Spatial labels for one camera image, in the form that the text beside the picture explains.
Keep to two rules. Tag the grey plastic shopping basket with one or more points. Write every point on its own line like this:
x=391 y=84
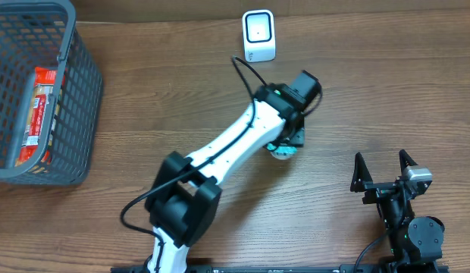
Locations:
x=43 y=34

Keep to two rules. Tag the white barcode scanner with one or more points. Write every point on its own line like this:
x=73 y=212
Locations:
x=259 y=40

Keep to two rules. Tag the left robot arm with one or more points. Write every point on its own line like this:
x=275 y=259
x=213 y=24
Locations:
x=187 y=189

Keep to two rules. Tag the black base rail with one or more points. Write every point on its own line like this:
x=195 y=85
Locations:
x=344 y=268

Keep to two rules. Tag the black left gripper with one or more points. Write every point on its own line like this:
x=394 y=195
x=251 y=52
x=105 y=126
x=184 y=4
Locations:
x=296 y=137

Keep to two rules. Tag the red snack packet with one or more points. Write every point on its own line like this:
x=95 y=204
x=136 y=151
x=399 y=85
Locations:
x=43 y=87

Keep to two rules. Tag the teal tissue packet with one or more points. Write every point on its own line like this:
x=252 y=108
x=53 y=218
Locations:
x=281 y=152

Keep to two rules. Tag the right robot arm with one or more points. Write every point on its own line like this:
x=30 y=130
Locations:
x=415 y=242

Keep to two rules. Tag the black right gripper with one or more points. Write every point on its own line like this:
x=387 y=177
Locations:
x=383 y=189

